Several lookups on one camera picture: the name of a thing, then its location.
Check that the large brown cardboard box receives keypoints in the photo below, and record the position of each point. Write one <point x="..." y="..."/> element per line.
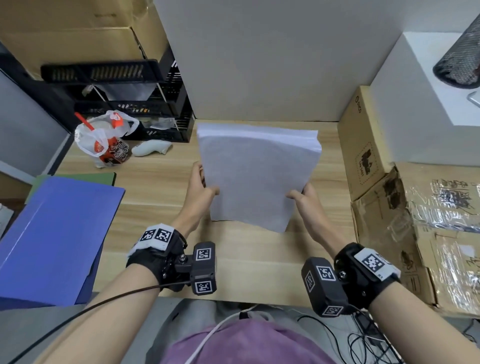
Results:
<point x="75" y="30"/>

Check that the flat printed cardboard box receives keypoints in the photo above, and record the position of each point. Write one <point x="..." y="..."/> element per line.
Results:
<point x="386" y="240"/>

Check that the white handheld controller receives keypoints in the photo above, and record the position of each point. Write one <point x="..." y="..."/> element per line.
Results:
<point x="150" y="149"/>

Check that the grey trousers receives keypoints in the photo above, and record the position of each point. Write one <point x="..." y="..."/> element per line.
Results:
<point x="180" y="318"/>

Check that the green folder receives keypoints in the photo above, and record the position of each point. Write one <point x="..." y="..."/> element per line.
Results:
<point x="101" y="178"/>

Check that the brown labelled cardboard box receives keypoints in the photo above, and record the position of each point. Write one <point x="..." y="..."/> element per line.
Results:
<point x="360" y="150"/>

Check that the taped cardboard boxes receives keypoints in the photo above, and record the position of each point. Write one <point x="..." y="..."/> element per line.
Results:
<point x="442" y="195"/>

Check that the person's right hand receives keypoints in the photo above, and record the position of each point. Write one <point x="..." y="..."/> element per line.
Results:
<point x="315" y="217"/>

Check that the printed drink cup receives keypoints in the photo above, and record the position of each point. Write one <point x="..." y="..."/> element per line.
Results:
<point x="120" y="152"/>

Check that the squared stack of white papers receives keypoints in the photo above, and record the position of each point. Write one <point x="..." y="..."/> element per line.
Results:
<point x="255" y="172"/>

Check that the drink cup in plastic bag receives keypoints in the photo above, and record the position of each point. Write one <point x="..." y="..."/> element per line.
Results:
<point x="93" y="142"/>

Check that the red drinking straw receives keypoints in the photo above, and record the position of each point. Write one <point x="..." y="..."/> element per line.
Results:
<point x="84" y="121"/>

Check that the silver metal object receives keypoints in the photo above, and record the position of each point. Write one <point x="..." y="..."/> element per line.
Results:
<point x="474" y="99"/>

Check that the person's left hand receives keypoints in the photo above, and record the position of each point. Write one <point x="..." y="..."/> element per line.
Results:
<point x="195" y="202"/>

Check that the white box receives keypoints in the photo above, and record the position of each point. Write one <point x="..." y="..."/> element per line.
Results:
<point x="408" y="112"/>

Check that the black stacked file tray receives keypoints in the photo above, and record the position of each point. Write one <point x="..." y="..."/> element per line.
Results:
<point x="112" y="71"/>

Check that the black mesh pen holder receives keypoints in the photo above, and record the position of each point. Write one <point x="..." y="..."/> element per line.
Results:
<point x="461" y="60"/>

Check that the person's left forearm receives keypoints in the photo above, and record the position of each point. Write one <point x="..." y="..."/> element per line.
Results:
<point x="101" y="322"/>

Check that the person's right forearm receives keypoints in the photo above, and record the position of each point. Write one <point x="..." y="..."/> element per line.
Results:
<point x="423" y="326"/>

